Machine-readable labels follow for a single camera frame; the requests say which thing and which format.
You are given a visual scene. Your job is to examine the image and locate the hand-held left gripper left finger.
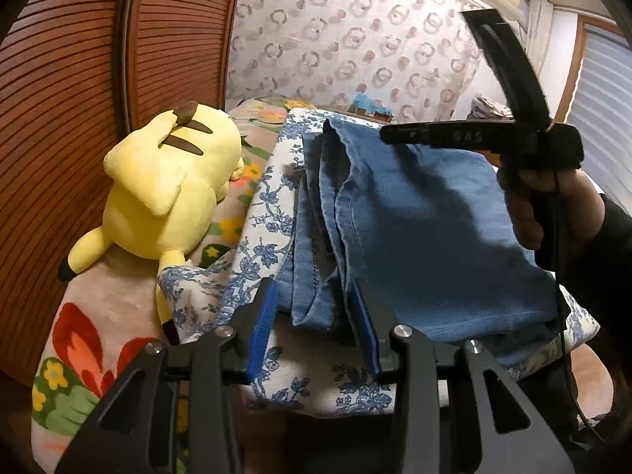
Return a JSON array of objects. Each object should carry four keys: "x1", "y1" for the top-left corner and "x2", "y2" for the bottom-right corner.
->
[{"x1": 54, "y1": 276, "x2": 280, "y2": 474}]

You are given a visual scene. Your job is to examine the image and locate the window blind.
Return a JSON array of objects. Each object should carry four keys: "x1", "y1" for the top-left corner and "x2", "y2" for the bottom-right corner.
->
[{"x1": 568, "y1": 22, "x2": 632, "y2": 193}]

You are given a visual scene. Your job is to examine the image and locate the blue denim pants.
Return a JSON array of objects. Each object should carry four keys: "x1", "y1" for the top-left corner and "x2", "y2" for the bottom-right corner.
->
[{"x1": 289, "y1": 118, "x2": 568, "y2": 344}]

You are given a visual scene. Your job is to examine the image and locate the stack of papers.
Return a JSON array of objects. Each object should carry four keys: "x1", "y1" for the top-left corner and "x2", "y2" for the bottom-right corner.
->
[{"x1": 469, "y1": 94, "x2": 515, "y2": 122}]

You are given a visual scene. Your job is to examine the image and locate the person's right hand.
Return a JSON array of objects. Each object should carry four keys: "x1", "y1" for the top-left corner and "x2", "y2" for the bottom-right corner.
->
[{"x1": 496, "y1": 163, "x2": 606, "y2": 252}]

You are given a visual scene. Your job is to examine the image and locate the cardboard box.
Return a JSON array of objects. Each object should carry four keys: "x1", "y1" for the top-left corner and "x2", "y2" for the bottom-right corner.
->
[{"x1": 352, "y1": 103, "x2": 397, "y2": 125}]

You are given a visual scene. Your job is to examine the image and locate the blue plastic bag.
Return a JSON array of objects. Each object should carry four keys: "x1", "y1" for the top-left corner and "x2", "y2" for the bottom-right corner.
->
[{"x1": 354, "y1": 92, "x2": 392, "y2": 115}]

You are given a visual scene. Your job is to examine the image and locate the yellow plush toy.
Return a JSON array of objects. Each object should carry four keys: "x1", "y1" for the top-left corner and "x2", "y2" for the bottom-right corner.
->
[{"x1": 58, "y1": 101, "x2": 245, "y2": 277}]

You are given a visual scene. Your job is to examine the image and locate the wooden window frame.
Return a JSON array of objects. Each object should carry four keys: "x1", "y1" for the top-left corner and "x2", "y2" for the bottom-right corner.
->
[{"x1": 562, "y1": 14, "x2": 589, "y2": 125}]

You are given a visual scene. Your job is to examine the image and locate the person's right forearm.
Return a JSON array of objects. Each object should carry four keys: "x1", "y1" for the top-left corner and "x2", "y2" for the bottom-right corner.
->
[{"x1": 536, "y1": 192, "x2": 632, "y2": 416}]

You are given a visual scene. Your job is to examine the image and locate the ring patterned curtain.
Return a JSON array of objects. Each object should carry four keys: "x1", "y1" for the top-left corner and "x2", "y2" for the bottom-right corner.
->
[{"x1": 227, "y1": 0, "x2": 489, "y2": 122}]

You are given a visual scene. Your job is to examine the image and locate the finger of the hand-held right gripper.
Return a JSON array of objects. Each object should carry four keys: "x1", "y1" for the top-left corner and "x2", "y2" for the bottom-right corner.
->
[
  {"x1": 463, "y1": 7, "x2": 553, "y2": 132},
  {"x1": 379, "y1": 118, "x2": 531, "y2": 154}
]

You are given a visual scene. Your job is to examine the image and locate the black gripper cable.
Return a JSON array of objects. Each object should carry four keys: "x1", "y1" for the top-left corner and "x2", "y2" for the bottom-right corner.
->
[{"x1": 545, "y1": 109, "x2": 610, "y2": 448}]

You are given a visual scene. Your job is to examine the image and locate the wooden louvered wardrobe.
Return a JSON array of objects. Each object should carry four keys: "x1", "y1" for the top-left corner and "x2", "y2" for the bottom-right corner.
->
[{"x1": 0, "y1": 0, "x2": 248, "y2": 381}]

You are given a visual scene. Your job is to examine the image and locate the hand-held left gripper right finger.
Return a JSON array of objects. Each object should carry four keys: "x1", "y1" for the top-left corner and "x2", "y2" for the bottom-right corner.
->
[{"x1": 348, "y1": 278, "x2": 576, "y2": 474}]

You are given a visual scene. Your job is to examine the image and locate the floral printed blanket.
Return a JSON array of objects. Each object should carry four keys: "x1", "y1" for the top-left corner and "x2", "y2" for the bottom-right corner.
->
[{"x1": 30, "y1": 96, "x2": 615, "y2": 474}]

